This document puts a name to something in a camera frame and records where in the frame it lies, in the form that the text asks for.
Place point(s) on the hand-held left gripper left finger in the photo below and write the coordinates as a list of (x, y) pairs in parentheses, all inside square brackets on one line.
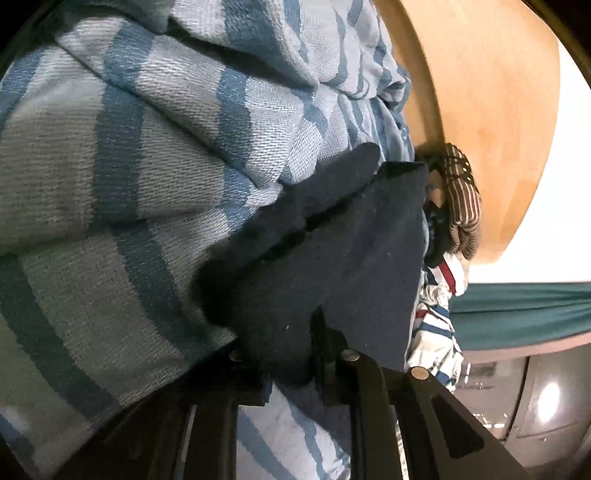
[(254, 387)]

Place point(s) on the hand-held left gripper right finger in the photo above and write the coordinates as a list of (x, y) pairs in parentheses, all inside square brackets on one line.
[(330, 369)]

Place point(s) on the navy blue collared shirt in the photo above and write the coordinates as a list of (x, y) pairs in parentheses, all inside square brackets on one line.
[(351, 258)]

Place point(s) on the folded black clothes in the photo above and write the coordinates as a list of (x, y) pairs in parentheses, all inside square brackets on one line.
[(436, 226)]

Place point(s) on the star striped quilt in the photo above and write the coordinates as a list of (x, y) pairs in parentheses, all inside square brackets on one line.
[(434, 332)]

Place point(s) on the star striped pillow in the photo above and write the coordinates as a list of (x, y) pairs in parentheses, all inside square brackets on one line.
[(455, 277)]

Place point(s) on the teal curtain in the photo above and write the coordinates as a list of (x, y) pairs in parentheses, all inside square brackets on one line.
[(521, 316)]

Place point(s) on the folded brown striped sweater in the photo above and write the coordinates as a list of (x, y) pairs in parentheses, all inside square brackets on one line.
[(464, 203)]

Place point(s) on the light blue striped hoodie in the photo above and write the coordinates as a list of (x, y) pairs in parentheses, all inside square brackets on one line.
[(115, 184)]

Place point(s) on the wooden headboard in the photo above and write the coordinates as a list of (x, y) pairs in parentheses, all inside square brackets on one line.
[(489, 115)]

